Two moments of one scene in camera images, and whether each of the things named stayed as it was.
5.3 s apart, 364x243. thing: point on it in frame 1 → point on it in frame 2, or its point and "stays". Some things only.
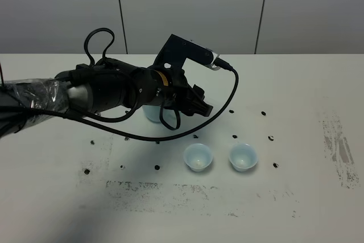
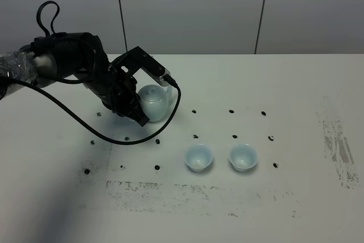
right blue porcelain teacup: [243, 157] stays
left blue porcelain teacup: [198, 156] stays
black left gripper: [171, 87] → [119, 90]
